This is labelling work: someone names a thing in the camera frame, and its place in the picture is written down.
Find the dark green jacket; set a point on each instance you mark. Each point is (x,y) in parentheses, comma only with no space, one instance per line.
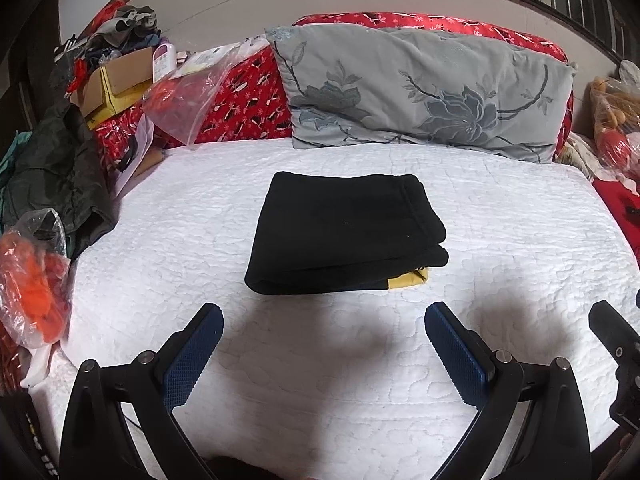
(55,175)

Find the pile of clothes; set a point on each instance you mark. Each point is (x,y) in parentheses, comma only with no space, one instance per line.
(125,25)

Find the clear bag of plush toys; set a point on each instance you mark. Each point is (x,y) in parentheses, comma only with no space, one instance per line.
(615,125)

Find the grey floral pillow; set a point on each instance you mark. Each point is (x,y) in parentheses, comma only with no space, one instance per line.
(400,90)

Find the cardboard box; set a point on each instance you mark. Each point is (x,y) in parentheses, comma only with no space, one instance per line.
(125,72)

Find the white paper packet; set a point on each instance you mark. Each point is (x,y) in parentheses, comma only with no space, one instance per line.
(210,57)

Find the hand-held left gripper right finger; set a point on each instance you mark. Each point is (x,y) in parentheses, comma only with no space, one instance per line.
(460,355)

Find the white quilted bed cover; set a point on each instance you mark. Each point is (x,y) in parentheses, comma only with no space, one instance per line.
(320,360)

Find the flat bag with orange cloth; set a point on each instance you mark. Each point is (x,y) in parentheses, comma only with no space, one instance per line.
(180,100)

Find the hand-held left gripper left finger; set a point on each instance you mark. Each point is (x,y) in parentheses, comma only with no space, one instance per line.
(192,360)

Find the black printed bag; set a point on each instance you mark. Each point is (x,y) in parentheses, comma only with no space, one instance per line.
(20,435)

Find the white paper sheets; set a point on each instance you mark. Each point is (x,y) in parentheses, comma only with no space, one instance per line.
(142,145)

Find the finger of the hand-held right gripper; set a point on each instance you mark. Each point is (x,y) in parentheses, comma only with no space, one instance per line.
(612,332)

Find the red floral quilt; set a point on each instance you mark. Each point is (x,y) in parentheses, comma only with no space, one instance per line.
(240,105)

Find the black pants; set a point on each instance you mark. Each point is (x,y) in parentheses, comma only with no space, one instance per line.
(340,230)

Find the crumpled bag with orange cloth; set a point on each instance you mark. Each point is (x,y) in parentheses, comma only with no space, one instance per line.
(35,290)

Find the white pink bottle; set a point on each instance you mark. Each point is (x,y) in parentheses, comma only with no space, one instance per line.
(163,60)

